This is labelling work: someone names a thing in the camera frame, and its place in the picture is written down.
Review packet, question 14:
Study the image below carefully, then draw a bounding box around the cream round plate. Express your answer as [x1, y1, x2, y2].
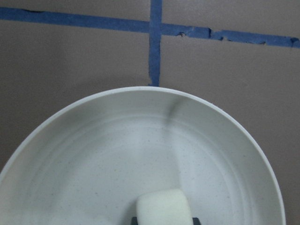
[0, 87, 286, 225]

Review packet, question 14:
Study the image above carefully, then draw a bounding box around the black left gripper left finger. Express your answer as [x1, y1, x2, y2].
[131, 217, 138, 225]

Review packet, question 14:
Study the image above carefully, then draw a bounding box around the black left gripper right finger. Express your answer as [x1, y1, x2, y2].
[192, 217, 201, 225]

